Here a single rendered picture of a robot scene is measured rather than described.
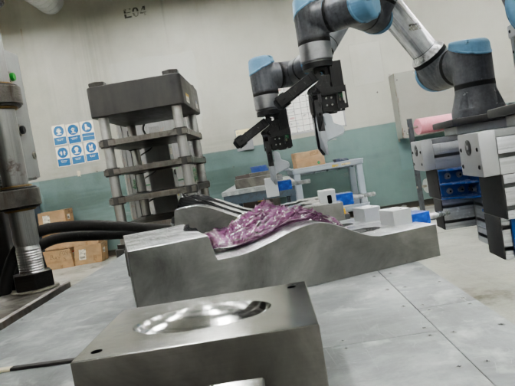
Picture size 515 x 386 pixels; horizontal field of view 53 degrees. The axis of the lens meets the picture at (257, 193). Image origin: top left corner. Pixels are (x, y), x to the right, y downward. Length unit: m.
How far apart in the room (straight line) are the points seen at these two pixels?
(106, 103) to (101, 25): 3.14
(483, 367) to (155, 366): 0.27
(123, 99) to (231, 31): 3.08
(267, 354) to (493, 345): 0.22
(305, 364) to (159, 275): 0.38
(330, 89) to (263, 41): 6.73
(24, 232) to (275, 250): 0.75
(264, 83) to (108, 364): 1.14
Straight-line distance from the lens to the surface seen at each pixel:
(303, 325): 0.42
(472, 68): 1.66
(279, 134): 1.48
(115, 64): 8.17
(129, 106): 5.28
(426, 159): 1.59
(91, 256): 7.86
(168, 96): 5.20
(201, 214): 1.17
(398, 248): 0.89
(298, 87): 1.21
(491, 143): 1.12
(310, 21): 1.22
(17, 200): 1.35
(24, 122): 1.77
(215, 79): 7.85
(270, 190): 1.49
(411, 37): 1.74
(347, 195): 1.21
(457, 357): 0.52
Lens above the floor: 1.00
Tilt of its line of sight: 3 degrees down
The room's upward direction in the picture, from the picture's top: 9 degrees counter-clockwise
